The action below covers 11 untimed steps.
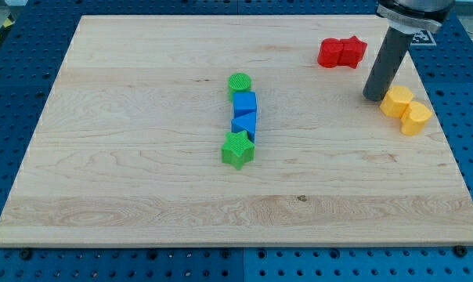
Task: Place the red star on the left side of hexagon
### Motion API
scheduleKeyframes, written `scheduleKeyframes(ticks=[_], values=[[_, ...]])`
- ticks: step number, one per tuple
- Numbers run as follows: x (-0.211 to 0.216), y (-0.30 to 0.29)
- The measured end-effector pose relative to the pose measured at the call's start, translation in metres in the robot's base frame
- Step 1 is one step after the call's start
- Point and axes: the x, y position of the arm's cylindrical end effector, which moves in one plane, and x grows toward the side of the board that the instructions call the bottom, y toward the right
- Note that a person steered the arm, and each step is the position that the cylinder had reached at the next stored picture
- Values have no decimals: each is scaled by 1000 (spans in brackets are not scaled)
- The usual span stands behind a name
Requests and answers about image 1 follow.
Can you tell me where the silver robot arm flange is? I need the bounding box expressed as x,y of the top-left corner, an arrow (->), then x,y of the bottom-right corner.
376,0 -> 455,34

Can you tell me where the green star block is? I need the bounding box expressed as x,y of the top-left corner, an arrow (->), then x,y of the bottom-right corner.
221,131 -> 255,170

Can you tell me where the red star block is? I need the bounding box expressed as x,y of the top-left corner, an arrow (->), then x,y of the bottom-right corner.
338,36 -> 367,69

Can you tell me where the yellow hexagon block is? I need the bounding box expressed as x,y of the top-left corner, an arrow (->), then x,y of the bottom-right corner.
380,85 -> 413,118

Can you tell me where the blue triangle block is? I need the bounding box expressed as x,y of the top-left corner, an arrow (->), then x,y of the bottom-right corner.
231,112 -> 257,143

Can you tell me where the blue cube block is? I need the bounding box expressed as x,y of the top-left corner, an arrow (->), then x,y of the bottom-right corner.
233,92 -> 258,118

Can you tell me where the green cylinder block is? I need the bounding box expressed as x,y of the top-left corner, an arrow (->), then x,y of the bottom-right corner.
228,72 -> 252,102

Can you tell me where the light wooden board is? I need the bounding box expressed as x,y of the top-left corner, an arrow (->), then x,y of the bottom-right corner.
0,15 -> 473,248

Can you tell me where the red cylinder block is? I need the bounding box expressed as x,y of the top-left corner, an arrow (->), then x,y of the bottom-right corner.
317,38 -> 343,68

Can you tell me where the yellow heart block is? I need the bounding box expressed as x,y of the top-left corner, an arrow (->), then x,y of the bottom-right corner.
400,101 -> 432,136

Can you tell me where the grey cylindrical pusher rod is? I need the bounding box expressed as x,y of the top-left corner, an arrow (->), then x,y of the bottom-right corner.
363,27 -> 413,102

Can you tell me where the black white fiducial marker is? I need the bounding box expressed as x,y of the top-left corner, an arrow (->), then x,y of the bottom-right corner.
411,31 -> 436,46

